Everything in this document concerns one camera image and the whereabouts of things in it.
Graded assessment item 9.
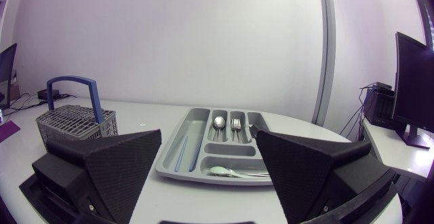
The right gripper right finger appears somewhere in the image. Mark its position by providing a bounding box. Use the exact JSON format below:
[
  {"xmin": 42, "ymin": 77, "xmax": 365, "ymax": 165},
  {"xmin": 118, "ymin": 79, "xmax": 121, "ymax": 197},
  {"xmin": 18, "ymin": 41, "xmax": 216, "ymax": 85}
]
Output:
[{"xmin": 255, "ymin": 130, "xmax": 396, "ymax": 224}]

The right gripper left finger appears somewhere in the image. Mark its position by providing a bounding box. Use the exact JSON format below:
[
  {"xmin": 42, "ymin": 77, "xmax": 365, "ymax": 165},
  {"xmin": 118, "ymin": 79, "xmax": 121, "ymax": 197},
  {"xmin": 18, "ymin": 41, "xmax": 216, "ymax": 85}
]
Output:
[{"xmin": 32, "ymin": 129, "xmax": 163, "ymax": 224}]

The black cable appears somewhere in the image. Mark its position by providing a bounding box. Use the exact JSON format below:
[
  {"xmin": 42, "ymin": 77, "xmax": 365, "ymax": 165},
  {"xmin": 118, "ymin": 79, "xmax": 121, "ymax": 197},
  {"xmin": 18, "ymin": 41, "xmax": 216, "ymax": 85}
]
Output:
[{"xmin": 2, "ymin": 92, "xmax": 78, "ymax": 117}]

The bundle of dark cables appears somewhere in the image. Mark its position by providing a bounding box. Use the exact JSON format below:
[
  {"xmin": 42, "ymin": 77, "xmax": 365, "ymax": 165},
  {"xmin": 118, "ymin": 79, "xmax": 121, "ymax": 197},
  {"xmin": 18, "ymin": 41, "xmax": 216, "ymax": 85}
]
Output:
[{"xmin": 339, "ymin": 82, "xmax": 393, "ymax": 137}]

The steel teaspoon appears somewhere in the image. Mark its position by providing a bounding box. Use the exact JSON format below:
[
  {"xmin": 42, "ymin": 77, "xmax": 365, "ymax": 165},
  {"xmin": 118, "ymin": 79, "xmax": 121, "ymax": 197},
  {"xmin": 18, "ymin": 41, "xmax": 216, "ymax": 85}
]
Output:
[{"xmin": 225, "ymin": 168, "xmax": 271, "ymax": 178}]

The dark mat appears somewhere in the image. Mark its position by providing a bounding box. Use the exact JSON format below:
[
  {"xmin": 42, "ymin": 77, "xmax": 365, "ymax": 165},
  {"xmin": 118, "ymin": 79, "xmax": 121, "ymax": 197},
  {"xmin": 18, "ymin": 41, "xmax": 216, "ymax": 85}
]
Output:
[{"xmin": 0, "ymin": 120, "xmax": 22, "ymax": 144}]

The grey cutlery basket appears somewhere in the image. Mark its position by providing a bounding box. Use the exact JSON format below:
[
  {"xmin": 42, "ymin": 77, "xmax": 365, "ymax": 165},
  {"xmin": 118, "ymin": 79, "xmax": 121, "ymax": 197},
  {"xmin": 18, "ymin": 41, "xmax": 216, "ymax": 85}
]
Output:
[{"xmin": 35, "ymin": 75, "xmax": 119, "ymax": 147}]

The pale plastic spoon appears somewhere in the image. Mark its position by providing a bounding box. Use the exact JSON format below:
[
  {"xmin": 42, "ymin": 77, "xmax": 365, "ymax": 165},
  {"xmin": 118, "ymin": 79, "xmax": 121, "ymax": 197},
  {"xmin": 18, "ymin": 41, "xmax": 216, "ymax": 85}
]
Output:
[{"xmin": 209, "ymin": 166, "xmax": 259, "ymax": 179}]

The white side desk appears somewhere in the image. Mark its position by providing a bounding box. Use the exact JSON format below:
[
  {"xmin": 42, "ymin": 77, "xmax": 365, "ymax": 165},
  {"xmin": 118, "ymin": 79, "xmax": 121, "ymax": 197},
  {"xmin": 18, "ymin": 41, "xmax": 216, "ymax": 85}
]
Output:
[{"xmin": 360, "ymin": 117, "xmax": 434, "ymax": 183}]

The black computer box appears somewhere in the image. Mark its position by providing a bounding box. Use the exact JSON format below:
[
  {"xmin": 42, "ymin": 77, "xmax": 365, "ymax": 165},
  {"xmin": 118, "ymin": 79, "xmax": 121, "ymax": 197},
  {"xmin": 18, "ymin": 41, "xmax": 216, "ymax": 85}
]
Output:
[{"xmin": 363, "ymin": 87, "xmax": 405, "ymax": 132}]

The black power brick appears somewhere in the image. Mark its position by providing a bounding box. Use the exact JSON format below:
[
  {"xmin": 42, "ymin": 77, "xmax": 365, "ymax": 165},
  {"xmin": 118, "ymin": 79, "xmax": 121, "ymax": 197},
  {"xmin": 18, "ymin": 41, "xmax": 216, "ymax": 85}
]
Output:
[{"xmin": 37, "ymin": 88, "xmax": 60, "ymax": 100}]

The blue chopstick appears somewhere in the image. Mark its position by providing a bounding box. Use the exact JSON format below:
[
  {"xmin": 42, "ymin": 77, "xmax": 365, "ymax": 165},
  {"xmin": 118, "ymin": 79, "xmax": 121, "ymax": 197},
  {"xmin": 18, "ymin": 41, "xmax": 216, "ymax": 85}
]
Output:
[
  {"xmin": 188, "ymin": 142, "xmax": 203, "ymax": 173},
  {"xmin": 174, "ymin": 136, "xmax": 189, "ymax": 173}
]

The grey cutlery tray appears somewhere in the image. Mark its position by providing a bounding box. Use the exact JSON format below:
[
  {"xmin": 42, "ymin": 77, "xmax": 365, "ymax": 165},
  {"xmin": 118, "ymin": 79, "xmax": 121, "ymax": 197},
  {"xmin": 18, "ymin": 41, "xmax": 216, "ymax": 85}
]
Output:
[{"xmin": 155, "ymin": 107, "xmax": 275, "ymax": 187}]

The steel fork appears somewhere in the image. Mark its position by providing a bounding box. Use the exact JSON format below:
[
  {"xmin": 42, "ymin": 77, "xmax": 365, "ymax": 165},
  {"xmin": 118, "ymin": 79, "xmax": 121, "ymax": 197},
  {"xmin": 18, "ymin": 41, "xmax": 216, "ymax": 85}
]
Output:
[{"xmin": 231, "ymin": 117, "xmax": 245, "ymax": 145}]

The dark screen on stand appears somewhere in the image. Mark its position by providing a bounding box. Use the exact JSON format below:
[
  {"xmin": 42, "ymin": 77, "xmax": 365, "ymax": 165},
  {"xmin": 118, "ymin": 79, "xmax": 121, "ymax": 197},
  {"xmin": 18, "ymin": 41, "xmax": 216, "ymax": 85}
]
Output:
[{"xmin": 391, "ymin": 31, "xmax": 434, "ymax": 150}]

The steel spoon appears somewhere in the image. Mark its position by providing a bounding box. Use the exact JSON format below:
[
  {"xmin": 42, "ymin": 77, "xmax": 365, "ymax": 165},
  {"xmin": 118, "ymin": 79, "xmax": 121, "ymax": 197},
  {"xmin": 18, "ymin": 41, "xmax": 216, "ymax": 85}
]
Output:
[{"xmin": 212, "ymin": 115, "xmax": 227, "ymax": 143}]

